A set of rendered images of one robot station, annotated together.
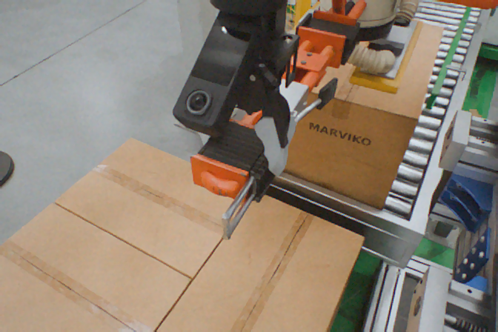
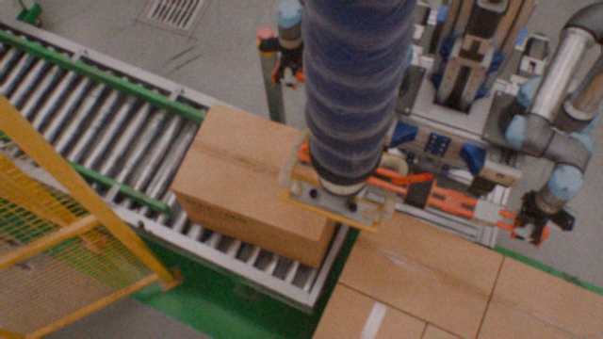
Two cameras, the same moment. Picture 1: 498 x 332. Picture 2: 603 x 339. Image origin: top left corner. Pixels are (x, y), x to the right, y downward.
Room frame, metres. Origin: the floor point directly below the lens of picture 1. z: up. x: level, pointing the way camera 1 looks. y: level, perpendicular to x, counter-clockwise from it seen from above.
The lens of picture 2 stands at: (1.02, 0.51, 2.96)
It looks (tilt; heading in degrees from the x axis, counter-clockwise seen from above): 66 degrees down; 270
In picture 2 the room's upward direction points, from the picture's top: 5 degrees counter-clockwise
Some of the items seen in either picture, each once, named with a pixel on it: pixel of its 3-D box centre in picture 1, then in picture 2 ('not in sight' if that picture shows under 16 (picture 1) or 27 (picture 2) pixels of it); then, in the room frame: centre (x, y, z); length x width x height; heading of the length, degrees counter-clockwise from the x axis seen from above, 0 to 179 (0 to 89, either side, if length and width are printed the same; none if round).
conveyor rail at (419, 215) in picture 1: (462, 78); (153, 87); (1.71, -1.11, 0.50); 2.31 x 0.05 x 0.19; 150
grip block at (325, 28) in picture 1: (326, 38); (418, 189); (0.65, -0.14, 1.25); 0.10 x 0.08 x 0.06; 64
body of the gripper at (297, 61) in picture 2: not in sight; (293, 52); (1.01, -0.61, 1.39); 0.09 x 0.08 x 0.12; 154
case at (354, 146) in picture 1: (356, 102); (267, 187); (1.16, -0.41, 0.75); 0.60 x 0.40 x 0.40; 154
